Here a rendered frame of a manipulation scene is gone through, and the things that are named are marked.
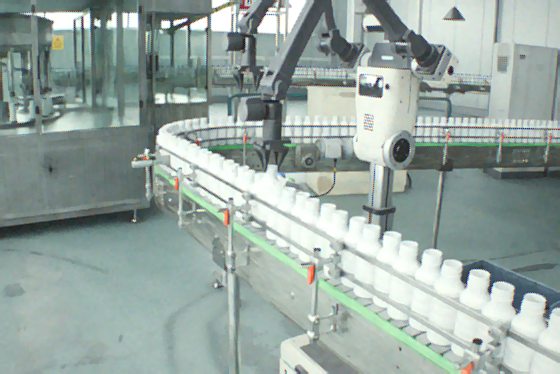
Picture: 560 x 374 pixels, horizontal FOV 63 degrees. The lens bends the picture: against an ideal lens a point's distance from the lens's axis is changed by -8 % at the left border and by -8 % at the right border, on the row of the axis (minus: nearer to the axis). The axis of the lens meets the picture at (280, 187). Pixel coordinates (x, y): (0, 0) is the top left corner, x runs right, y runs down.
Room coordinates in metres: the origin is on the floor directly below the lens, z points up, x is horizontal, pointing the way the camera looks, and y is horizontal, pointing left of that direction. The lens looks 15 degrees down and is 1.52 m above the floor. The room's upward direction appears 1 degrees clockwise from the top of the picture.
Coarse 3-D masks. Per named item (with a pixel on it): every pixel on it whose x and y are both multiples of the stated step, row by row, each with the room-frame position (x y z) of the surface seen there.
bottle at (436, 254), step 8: (424, 256) 0.88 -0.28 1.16; (432, 256) 0.87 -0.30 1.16; (440, 256) 0.87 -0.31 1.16; (424, 264) 0.88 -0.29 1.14; (432, 264) 0.87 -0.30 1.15; (440, 264) 0.87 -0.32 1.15; (416, 272) 0.89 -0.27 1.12; (424, 272) 0.87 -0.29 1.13; (432, 272) 0.87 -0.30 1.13; (440, 272) 0.87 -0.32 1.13; (416, 280) 0.88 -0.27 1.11; (424, 280) 0.86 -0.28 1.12; (432, 280) 0.86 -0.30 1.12; (416, 288) 0.88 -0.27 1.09; (432, 288) 0.86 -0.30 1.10; (416, 296) 0.87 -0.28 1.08; (424, 296) 0.86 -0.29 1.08; (416, 304) 0.87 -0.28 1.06; (424, 304) 0.86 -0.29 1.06; (416, 312) 0.87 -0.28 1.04; (424, 312) 0.86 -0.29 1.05; (416, 328) 0.87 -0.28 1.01; (424, 328) 0.86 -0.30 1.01
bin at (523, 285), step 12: (468, 264) 1.32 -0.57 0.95; (480, 264) 1.36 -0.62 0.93; (492, 264) 1.33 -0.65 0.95; (468, 276) 1.33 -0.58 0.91; (492, 276) 1.32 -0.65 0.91; (504, 276) 1.29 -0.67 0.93; (516, 276) 1.25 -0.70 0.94; (516, 288) 1.25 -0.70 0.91; (528, 288) 1.21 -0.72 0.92; (540, 288) 1.18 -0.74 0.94; (552, 288) 1.15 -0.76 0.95; (516, 300) 1.24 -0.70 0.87; (552, 300) 1.14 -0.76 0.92; (552, 312) 1.06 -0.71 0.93
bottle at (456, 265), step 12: (444, 264) 0.83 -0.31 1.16; (456, 264) 0.84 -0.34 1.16; (444, 276) 0.82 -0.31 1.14; (456, 276) 0.81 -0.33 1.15; (444, 288) 0.81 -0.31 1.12; (456, 288) 0.81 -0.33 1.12; (432, 300) 0.83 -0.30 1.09; (456, 300) 0.80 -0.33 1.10; (432, 312) 0.83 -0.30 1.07; (444, 312) 0.81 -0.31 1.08; (456, 312) 0.81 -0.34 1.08; (444, 324) 0.80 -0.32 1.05; (432, 336) 0.82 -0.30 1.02
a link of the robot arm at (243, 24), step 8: (256, 0) 1.93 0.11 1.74; (264, 0) 1.90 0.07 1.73; (272, 0) 1.92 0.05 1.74; (256, 8) 1.88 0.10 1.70; (264, 8) 1.90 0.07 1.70; (248, 16) 1.86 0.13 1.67; (256, 16) 1.87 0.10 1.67; (264, 16) 1.89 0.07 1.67; (240, 24) 1.89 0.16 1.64; (248, 24) 1.86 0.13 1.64
